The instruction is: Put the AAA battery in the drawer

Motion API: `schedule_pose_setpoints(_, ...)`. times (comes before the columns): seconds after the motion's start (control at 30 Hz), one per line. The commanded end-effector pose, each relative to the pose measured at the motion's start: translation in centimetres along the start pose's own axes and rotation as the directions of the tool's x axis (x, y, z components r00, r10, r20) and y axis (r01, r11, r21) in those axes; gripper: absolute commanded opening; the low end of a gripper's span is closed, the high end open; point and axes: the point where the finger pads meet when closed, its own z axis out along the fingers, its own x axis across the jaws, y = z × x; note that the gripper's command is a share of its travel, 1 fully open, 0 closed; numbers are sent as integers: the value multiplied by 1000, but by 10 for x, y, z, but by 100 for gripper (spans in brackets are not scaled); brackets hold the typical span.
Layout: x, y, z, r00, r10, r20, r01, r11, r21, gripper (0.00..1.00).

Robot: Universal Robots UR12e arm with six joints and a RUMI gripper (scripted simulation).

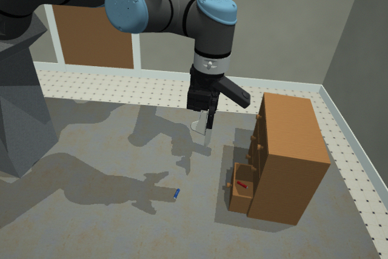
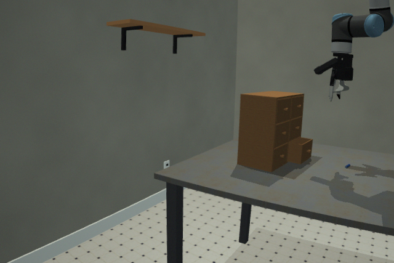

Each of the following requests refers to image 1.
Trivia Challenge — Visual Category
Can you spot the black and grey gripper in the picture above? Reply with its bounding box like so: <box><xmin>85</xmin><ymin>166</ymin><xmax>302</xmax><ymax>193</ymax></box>
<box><xmin>187</xmin><ymin>64</ymin><xmax>224</xmax><ymax>149</ymax></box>

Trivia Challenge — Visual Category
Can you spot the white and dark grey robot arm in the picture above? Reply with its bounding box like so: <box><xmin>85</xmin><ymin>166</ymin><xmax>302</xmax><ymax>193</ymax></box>
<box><xmin>0</xmin><ymin>0</ymin><xmax>250</xmax><ymax>109</ymax></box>

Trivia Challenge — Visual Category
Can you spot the brown wooden drawer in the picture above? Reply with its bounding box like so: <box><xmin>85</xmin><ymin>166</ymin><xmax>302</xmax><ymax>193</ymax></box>
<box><xmin>250</xmin><ymin>120</ymin><xmax>259</xmax><ymax>160</ymax></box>
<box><xmin>256</xmin><ymin>123</ymin><xmax>268</xmax><ymax>174</ymax></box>
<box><xmin>227</xmin><ymin>163</ymin><xmax>253</xmax><ymax>214</ymax></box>
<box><xmin>246</xmin><ymin>141</ymin><xmax>253</xmax><ymax>165</ymax></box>
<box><xmin>250</xmin><ymin>150</ymin><xmax>260</xmax><ymax>196</ymax></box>
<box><xmin>256</xmin><ymin>96</ymin><xmax>266</xmax><ymax>139</ymax></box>

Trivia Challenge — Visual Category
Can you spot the brown wooden chest of drawers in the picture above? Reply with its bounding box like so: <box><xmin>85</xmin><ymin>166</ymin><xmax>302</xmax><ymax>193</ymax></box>
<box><xmin>247</xmin><ymin>92</ymin><xmax>331</xmax><ymax>226</ymax></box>

